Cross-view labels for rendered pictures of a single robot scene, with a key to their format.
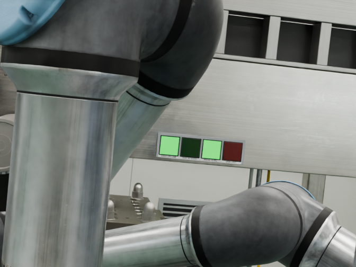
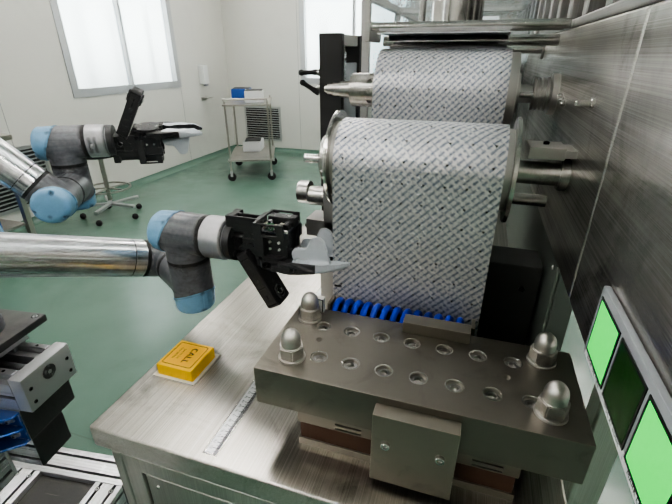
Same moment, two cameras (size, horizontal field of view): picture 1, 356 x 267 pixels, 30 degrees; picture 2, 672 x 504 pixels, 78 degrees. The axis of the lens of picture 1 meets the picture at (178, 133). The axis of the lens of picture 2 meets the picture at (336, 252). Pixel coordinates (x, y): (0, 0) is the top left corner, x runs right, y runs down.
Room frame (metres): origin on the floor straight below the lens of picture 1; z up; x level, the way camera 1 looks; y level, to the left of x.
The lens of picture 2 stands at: (1.77, -0.33, 1.40)
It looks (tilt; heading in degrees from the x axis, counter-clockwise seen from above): 25 degrees down; 116
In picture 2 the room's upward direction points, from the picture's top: straight up
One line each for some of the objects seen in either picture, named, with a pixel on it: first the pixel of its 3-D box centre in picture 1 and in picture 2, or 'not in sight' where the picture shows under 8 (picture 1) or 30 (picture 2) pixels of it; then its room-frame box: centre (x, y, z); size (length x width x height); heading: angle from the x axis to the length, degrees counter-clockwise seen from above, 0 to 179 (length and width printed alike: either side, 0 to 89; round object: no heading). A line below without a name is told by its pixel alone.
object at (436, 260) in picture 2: not in sight; (406, 262); (1.61, 0.23, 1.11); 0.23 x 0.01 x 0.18; 8
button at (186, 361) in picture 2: not in sight; (186, 360); (1.27, 0.08, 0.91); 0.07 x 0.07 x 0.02; 8
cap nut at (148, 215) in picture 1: (149, 211); (291, 343); (1.51, 0.05, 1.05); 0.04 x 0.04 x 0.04
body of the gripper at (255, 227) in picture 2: not in sight; (263, 239); (1.37, 0.19, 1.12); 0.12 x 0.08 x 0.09; 8
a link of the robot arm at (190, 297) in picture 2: not in sight; (189, 278); (1.20, 0.18, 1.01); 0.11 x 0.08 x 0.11; 157
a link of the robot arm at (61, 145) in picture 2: not in sight; (63, 143); (0.77, 0.27, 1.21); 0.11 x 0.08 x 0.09; 42
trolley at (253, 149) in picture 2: not in sight; (251, 132); (-1.59, 4.04, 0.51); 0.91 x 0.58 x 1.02; 122
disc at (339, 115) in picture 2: not in sight; (339, 158); (1.48, 0.27, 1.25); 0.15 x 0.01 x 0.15; 98
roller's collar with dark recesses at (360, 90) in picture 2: not in sight; (366, 89); (1.42, 0.51, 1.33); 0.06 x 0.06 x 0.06; 8
